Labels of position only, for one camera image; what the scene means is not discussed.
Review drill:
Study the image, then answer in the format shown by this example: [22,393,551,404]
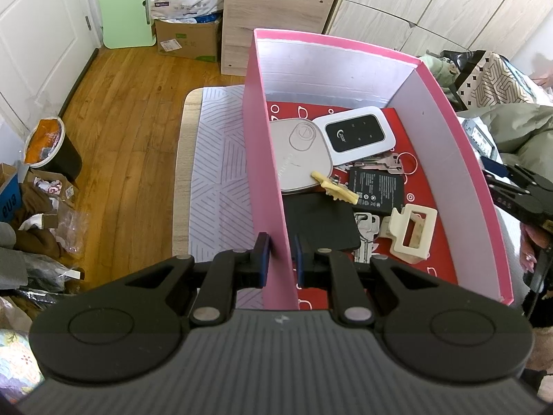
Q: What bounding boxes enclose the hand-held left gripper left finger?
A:
[104,232,272,328]

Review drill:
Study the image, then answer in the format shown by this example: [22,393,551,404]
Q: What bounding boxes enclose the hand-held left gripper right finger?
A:
[293,234,450,328]

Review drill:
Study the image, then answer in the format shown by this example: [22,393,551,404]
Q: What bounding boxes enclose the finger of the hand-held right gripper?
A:
[479,156,547,193]

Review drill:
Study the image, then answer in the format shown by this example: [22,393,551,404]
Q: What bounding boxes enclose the black portable hard drive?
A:
[283,192,361,253]

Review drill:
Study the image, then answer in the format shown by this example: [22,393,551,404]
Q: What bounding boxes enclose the yellow hair clip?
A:
[311,170,359,205]

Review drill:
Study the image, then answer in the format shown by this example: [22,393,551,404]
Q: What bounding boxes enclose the cream claw hair clip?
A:
[380,204,438,264]

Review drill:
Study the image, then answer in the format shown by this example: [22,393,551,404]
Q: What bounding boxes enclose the pink cardboard box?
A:
[241,28,515,312]

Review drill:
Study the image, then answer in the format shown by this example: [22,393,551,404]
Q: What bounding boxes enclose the person's right hand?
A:
[518,224,550,273]

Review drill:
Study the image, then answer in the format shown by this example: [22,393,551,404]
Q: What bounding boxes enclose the olive green blanket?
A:
[458,104,553,169]

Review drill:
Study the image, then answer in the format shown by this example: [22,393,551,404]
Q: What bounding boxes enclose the silver key bunch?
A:
[353,212,382,264]

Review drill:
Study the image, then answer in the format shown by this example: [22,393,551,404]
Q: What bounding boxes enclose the beige patterned bag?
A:
[453,49,541,111]

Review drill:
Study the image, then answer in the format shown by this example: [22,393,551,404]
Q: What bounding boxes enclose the beige round case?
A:
[270,118,335,194]

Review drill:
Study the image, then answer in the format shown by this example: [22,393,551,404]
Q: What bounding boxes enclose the black flat battery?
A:
[348,165,407,214]

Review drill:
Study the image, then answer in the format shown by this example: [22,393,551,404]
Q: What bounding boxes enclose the light green clothing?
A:
[417,49,463,91]

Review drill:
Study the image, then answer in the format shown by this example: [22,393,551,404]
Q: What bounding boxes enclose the white pocket router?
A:
[312,107,396,166]

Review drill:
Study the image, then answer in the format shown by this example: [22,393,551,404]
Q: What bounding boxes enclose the light wooden wardrobe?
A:
[322,0,553,59]

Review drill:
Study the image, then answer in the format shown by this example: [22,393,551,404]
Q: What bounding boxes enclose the clear plastic bags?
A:
[26,168,91,264]

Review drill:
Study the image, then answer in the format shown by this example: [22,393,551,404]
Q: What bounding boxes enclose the brown cloth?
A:
[11,182,65,260]

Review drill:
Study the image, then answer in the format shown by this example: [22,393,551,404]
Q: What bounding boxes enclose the brown cardboard box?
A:
[154,15,222,62]

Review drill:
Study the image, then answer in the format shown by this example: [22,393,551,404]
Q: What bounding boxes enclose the black trash bin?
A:
[24,117,83,182]

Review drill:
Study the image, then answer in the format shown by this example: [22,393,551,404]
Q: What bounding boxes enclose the grey cloth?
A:
[0,222,31,290]

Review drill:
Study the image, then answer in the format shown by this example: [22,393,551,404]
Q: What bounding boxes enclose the wooden shelf cabinet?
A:
[220,0,340,76]

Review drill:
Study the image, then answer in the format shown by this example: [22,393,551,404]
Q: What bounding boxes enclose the cardboard box with blue print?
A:
[0,162,22,225]

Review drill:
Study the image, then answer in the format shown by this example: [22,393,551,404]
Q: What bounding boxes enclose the floral cloth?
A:
[0,296,46,398]

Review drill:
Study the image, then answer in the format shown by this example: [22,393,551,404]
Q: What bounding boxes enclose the green folding table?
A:
[93,0,157,49]

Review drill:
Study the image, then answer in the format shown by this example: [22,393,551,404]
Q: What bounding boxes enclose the white panelled door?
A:
[0,0,104,130]

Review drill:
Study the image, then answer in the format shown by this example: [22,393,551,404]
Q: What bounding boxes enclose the silver keys with ring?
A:
[335,152,420,176]

